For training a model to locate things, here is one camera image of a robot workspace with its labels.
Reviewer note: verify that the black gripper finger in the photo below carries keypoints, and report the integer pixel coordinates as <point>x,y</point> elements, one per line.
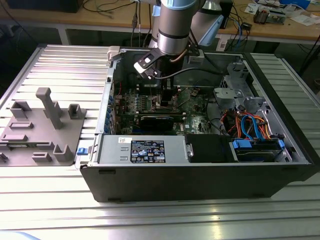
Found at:
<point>168,96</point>

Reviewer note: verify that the silver cpu chip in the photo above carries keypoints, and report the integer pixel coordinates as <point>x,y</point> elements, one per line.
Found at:
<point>157,100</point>

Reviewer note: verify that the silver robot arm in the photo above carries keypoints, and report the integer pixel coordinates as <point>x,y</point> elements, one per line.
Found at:
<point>175,27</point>

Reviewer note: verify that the cpu socket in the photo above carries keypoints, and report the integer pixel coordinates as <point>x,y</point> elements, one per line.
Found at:
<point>155,107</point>

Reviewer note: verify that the thin metal locking lever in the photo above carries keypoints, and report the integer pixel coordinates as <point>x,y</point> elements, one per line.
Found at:
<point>183,104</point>
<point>150,91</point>

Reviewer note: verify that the black ram slot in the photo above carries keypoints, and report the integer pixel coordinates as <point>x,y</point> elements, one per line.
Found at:
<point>143,87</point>
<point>143,91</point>

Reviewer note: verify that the black drive bay cover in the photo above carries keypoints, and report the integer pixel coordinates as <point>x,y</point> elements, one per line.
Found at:
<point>208,148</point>

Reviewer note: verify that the finned cpu cooler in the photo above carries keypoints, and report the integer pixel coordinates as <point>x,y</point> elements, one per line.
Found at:
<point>261,16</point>

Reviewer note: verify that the black graphics card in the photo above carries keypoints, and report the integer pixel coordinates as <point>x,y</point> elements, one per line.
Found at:
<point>155,123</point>

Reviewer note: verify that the green motherboard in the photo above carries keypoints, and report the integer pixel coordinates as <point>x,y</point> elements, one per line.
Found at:
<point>197,123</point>

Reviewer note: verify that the pale blue teach pendant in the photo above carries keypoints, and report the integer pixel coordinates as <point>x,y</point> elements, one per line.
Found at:
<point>211,30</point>

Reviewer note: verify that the white barcode sheet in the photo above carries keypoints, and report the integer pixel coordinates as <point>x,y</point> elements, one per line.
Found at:
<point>222,45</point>

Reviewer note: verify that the pale grey case latch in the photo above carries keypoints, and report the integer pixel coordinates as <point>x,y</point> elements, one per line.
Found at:
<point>113,53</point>

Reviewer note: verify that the wooden desk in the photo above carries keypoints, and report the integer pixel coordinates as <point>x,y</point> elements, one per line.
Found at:
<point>112,20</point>

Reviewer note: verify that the black upright box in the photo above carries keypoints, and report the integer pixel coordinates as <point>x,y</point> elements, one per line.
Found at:
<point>228,15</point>

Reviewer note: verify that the silver power supply unit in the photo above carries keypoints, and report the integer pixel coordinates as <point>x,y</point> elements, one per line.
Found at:
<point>110,151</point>

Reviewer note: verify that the small black adapter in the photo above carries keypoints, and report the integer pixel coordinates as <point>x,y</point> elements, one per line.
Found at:
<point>246,26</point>

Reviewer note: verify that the black open pc case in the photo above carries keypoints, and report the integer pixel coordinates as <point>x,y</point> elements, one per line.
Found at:
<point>175,182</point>

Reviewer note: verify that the white printed leaflet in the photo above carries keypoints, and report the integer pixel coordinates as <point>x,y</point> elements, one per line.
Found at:
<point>251,8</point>

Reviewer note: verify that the blue plastic latch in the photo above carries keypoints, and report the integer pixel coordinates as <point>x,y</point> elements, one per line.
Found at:
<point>81,151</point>

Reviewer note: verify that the hard disk in blue carrier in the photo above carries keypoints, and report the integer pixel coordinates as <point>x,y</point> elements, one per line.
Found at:
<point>255,155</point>

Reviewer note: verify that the grey metal device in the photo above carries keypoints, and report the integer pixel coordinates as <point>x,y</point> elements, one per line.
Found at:
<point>277,17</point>

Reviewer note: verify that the grey plastic parts rack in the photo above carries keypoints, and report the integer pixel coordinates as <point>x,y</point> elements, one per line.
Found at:
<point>37,142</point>

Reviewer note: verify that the blue cardboard box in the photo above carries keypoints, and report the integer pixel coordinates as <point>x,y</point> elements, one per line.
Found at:
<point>295,3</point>

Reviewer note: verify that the white paper sheet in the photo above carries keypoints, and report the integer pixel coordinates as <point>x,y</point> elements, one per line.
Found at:
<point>303,20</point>

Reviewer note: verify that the black equipment case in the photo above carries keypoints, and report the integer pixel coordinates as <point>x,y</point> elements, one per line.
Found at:
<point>42,6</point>

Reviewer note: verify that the pale blue object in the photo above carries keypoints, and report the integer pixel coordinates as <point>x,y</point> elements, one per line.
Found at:
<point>17,237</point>

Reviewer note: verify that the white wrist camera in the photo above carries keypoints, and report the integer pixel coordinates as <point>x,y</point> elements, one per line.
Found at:
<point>140,67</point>

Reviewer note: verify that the silver metal bracket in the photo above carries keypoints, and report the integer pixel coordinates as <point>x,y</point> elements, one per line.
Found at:
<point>226,94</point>

